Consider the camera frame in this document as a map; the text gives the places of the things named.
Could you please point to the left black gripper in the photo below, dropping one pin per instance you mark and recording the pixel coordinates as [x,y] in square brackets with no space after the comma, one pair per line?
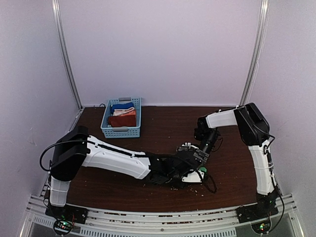
[183,185]

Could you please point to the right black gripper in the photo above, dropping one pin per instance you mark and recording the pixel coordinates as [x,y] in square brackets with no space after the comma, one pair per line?
[201,156]

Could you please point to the dark red towel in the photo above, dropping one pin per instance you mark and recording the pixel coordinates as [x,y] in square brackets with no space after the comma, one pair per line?
[121,121]

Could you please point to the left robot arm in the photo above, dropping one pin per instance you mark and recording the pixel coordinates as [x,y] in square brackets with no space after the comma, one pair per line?
[78,148]

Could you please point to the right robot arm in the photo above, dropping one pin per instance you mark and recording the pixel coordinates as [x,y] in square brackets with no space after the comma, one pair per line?
[254,131]

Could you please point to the orange white rolled towel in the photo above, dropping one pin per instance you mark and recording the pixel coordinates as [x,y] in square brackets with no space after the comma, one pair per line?
[126,112]

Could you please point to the light blue plastic basket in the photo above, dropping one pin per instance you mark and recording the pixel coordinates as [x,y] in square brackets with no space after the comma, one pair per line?
[122,132]

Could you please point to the blue rolled towel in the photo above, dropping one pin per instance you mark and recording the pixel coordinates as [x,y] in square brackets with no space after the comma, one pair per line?
[125,106]

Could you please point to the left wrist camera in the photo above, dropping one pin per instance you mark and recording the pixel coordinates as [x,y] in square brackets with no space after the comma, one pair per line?
[182,165]

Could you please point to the aluminium front rail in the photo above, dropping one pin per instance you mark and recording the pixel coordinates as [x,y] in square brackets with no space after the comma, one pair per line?
[222,222]

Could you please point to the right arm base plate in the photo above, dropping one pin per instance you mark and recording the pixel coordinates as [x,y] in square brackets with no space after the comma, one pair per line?
[252,213]

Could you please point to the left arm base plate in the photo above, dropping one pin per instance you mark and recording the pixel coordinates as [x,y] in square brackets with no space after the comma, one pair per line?
[69,213]

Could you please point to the right aluminium post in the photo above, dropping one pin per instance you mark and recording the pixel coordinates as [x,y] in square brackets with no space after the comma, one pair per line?
[258,46]

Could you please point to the aluminium post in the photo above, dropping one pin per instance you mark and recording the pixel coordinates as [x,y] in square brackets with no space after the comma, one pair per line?
[258,46]
[65,55]

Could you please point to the left aluminium post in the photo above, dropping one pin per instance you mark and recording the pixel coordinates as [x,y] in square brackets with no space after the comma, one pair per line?
[65,55]

